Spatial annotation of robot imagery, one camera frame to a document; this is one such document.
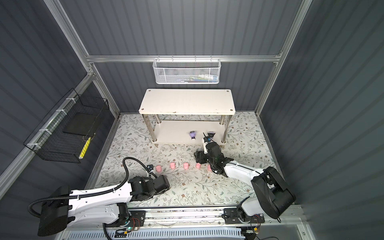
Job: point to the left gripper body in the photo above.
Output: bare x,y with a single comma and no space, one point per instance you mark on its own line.
151,196

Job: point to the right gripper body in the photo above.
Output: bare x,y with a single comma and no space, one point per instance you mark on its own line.
205,158

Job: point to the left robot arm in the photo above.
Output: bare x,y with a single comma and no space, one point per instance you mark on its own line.
61,207

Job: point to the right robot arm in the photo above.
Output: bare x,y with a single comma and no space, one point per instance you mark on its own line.
273,195

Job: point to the white two-tier shelf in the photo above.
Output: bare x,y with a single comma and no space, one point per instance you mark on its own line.
187,102

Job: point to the floral patterned mat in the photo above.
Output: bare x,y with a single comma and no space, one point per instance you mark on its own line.
193,187

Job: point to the yellow label tag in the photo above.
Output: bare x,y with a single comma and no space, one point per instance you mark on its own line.
85,148

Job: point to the items in white basket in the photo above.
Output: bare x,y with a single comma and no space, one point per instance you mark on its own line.
200,79

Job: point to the black pad in basket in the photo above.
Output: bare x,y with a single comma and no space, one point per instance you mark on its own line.
83,125

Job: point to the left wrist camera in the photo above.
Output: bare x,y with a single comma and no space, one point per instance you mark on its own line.
150,168

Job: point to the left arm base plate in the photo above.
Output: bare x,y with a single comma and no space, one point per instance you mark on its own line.
135,219

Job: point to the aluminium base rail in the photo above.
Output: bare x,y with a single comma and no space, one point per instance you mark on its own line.
208,216

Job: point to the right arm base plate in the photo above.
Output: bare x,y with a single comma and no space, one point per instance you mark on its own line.
237,216

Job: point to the white ribbed cable duct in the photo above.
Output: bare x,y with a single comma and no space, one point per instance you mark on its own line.
178,234

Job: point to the black wire mesh basket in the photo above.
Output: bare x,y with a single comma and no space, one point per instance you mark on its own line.
67,135

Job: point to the white wire mesh basket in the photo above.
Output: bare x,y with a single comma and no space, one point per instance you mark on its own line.
168,73

